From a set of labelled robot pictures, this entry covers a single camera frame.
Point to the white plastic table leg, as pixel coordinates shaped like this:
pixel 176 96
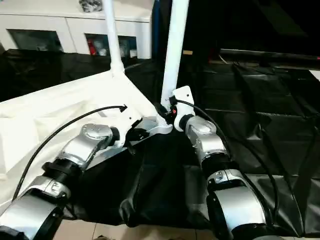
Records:
pixel 175 50
pixel 113 35

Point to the white plastic table top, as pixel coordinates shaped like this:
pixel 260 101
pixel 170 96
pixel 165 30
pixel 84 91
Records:
pixel 45 120

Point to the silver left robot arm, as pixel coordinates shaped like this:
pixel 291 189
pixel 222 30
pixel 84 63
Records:
pixel 75 155

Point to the glossy black mat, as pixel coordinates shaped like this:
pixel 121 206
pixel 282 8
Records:
pixel 250 125

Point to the small red bottle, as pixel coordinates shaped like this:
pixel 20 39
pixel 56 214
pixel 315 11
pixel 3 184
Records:
pixel 91 47

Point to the grey metal clutter object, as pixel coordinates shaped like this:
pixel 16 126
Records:
pixel 90 5

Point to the white cabinet with glass doors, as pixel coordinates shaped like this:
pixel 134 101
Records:
pixel 55 25

